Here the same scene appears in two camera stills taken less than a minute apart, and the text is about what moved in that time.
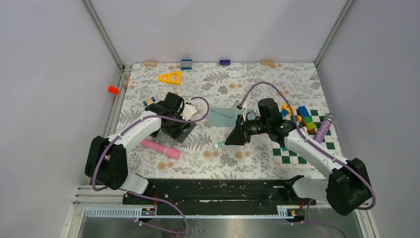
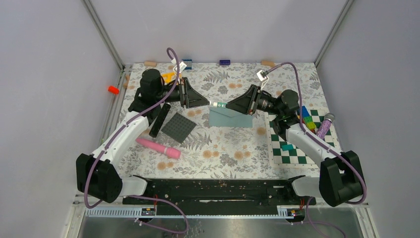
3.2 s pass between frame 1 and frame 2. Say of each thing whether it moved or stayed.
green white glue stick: moved
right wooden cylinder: stayed
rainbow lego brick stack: stayed
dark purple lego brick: stayed
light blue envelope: stayed
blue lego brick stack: stayed
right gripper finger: moved
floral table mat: stayed
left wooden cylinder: stayed
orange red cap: stayed
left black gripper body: moved
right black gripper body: moved
